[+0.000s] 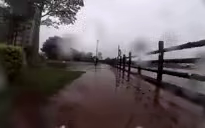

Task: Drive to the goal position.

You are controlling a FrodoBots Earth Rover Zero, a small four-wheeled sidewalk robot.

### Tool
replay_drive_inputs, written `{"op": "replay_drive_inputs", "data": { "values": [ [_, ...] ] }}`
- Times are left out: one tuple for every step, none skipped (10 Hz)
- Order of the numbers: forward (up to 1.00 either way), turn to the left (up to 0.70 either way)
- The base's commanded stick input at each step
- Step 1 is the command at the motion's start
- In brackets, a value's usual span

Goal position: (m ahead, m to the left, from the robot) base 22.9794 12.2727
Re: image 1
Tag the person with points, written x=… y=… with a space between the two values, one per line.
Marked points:
x=96 y=61

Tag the thin pole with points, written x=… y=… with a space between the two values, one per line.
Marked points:
x=97 y=50

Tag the pole with sign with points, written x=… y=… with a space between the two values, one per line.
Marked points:
x=118 y=52

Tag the red brick path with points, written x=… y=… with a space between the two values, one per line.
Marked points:
x=96 y=100

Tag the row of dark trees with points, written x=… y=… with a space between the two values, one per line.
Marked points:
x=53 y=48

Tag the grass strip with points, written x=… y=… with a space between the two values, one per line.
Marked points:
x=46 y=79

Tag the large leafy tree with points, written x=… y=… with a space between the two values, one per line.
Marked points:
x=33 y=43

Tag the pale multi-storey building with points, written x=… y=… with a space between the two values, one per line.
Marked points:
x=21 y=37

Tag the grey water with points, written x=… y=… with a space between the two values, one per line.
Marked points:
x=186 y=84

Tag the green clipped bush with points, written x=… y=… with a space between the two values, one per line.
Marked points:
x=10 y=57

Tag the dark wooden rail fence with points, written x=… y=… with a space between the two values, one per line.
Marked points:
x=160 y=60

